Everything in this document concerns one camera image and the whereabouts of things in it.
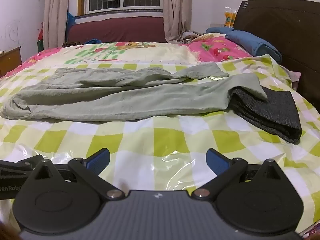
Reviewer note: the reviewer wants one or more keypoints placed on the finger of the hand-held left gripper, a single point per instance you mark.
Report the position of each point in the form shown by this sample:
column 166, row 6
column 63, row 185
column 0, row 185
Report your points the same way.
column 15, row 164

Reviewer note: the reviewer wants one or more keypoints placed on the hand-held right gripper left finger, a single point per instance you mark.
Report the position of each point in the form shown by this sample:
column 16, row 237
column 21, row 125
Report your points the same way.
column 98, row 162

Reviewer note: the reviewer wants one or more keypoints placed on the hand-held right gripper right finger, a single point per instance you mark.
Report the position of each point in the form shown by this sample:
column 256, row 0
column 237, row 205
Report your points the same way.
column 217, row 162

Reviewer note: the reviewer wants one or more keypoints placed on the light green pants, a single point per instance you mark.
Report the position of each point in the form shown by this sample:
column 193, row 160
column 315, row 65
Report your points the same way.
column 125, row 100

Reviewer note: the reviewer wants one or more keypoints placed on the dark grey folded pants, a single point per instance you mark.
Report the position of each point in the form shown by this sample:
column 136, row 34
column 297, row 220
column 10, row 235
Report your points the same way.
column 275, row 115

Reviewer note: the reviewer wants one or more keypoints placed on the green checkered bed sheet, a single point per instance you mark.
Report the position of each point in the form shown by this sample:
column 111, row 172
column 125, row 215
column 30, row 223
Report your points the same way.
column 160, row 135

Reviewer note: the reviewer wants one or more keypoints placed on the wooden desk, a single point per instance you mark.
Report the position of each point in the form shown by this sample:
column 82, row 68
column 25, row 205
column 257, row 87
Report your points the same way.
column 10, row 60

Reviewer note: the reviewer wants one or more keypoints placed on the pale pink cloth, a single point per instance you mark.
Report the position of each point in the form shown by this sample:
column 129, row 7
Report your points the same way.
column 295, row 80

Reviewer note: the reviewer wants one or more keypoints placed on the small blue cloth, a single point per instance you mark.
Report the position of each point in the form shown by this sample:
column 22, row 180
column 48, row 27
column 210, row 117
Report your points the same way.
column 93, row 41

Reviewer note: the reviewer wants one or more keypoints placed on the pink cartoon printed blanket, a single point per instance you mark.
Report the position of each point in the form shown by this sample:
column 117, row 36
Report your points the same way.
column 160, row 52

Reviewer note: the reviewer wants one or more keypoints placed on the blue pillow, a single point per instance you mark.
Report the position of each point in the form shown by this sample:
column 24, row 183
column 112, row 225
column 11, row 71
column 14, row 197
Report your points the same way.
column 252, row 42

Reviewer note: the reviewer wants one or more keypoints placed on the yellow printed pillow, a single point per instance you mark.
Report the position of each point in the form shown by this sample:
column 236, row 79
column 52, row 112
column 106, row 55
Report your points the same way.
column 200, row 37

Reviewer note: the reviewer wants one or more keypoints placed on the dark teal cloth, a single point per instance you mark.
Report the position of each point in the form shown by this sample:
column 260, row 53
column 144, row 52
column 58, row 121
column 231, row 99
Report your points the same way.
column 217, row 30

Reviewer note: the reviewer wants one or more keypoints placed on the maroon sofa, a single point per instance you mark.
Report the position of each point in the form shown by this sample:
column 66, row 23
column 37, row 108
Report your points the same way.
column 117, row 30

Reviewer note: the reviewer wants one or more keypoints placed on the red hanging ornament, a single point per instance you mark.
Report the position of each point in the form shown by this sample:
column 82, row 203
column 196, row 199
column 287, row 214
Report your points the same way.
column 40, row 32

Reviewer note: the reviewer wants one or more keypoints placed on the blue plastic bag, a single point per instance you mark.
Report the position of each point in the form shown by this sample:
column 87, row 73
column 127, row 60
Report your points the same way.
column 70, row 21

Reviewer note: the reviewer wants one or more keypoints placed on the yellow plastic bag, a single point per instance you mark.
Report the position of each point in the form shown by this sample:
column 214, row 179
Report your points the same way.
column 230, row 17

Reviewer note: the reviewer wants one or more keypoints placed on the dark wooden headboard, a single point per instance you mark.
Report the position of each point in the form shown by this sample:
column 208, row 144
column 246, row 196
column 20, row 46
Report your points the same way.
column 287, row 30

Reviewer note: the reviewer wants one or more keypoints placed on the beige curtain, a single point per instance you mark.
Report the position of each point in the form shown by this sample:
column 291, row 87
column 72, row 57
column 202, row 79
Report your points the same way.
column 56, row 12
column 176, row 10

